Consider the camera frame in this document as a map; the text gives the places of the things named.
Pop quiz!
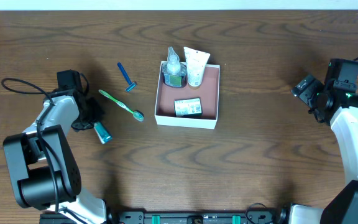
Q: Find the teal toothpaste tube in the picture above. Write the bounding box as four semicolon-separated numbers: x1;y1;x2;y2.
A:
93;121;112;144

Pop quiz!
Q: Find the green toothbrush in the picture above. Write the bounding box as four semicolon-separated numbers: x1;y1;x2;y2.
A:
98;90;144;122

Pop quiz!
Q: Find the blue disposable razor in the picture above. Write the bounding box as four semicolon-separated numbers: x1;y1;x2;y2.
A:
117;62;137;92

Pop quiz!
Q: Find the clear soap pump bottle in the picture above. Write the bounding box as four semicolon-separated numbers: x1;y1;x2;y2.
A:
162;47;187;88

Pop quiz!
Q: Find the green white soap packet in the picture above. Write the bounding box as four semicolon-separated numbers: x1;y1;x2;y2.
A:
174;98;203;117

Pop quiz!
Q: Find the white lotion tube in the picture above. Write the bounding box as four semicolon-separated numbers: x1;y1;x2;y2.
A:
183;47;210;89

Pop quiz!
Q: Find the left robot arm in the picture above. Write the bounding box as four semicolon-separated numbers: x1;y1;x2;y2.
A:
3;70;114;223

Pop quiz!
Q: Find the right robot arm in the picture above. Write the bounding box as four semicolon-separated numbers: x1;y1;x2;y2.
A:
287;58;358;223

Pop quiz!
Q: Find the white box with brown interior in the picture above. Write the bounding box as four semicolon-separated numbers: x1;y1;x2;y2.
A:
154;64;221;129

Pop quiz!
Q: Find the left black cable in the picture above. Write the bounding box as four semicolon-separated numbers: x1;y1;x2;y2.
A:
1;73;90;224

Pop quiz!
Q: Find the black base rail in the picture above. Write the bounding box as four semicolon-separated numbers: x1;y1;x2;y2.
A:
39;208;288;224

